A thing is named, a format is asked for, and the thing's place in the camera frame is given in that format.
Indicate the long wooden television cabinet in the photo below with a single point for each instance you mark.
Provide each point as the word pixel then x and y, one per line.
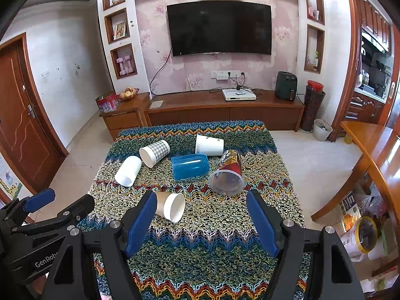
pixel 218 112

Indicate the brown paper cup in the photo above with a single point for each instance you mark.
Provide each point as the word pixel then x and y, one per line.
pixel 173 207

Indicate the green bottle in niche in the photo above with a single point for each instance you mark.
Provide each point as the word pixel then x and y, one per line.
pixel 316 60

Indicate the yellow-rimmed round tin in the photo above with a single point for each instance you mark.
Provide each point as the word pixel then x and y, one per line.
pixel 359 234

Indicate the red gift box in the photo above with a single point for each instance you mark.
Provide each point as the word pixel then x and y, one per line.
pixel 107 103

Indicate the brown wooden door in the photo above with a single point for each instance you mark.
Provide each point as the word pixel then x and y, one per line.
pixel 22 125

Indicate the picture book in niche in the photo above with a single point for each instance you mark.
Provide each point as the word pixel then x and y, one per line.
pixel 119 30

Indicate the small wooden side cabinet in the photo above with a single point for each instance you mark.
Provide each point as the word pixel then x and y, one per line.
pixel 125 120

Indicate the clear cup with red print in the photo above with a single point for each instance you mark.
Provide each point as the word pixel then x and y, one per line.
pixel 227 173

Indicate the white set-top box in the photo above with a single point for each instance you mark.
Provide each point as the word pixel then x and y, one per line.
pixel 239 95

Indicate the pink and white bottles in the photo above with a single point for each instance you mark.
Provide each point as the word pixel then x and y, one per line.
pixel 313 12

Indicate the basket of fruit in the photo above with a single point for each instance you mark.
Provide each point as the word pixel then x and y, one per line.
pixel 128 94

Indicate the pink dumbbells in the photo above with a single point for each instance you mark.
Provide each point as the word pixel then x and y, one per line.
pixel 125 66

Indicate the black flat television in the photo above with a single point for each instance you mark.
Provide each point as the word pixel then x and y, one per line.
pixel 218 28

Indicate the wooden dining table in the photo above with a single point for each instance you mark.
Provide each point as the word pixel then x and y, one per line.
pixel 375 143

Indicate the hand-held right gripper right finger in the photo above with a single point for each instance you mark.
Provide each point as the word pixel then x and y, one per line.
pixel 262 225

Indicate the blue plastic cup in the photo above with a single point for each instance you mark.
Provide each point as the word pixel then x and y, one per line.
pixel 190 166

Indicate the dark green air fryer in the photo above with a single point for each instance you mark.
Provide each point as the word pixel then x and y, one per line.
pixel 285 86

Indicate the grey checkered paper cup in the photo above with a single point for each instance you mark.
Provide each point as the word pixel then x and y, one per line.
pixel 154 153

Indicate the plain white paper cup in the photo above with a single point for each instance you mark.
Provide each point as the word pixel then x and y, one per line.
pixel 128 170

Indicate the children's wall poster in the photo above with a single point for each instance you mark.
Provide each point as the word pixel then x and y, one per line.
pixel 7 181

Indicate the multicoloured knitted table cloth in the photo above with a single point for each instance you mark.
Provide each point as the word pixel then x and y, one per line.
pixel 200 250

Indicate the blue and yellow carton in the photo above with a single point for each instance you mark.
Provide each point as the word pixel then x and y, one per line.
pixel 349 207

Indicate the white cup with green print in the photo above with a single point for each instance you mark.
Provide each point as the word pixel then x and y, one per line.
pixel 209 145

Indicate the white wall socket strip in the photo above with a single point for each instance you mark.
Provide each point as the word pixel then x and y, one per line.
pixel 223 75

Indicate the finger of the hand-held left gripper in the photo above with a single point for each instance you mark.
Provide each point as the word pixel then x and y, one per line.
pixel 76 207
pixel 39 199

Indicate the white light switch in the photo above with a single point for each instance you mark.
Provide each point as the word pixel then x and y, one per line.
pixel 45 74

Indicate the tall patterned red-lidded container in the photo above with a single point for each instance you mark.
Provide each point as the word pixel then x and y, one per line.
pixel 312 109

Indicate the white waste bin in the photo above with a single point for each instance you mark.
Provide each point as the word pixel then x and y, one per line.
pixel 322 130

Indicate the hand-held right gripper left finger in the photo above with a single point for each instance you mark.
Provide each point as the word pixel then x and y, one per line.
pixel 140 225

